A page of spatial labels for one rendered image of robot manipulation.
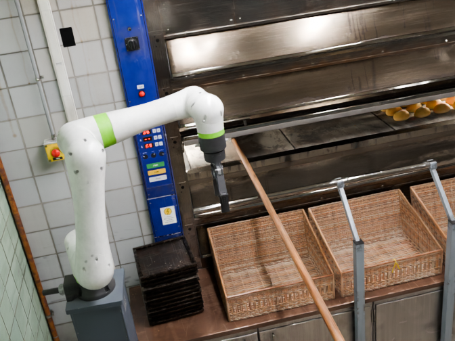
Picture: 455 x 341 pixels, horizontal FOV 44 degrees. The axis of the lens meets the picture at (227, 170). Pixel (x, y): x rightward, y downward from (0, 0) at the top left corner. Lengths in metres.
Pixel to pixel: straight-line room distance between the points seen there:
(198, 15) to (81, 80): 0.63
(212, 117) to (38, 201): 1.39
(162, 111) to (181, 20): 0.87
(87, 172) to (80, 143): 0.09
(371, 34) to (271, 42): 0.51
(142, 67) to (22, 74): 0.55
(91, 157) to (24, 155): 1.20
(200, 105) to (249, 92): 1.04
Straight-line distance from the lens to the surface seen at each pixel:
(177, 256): 2.87
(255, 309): 2.86
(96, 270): 1.91
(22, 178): 2.97
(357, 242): 2.70
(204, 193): 3.04
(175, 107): 1.96
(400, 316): 3.15
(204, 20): 2.76
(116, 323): 2.20
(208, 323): 2.89
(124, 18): 2.67
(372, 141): 3.19
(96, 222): 1.84
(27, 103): 2.82
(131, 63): 2.71
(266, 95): 2.89
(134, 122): 1.92
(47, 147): 2.81
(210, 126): 1.88
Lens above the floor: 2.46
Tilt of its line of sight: 26 degrees down
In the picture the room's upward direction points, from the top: 7 degrees counter-clockwise
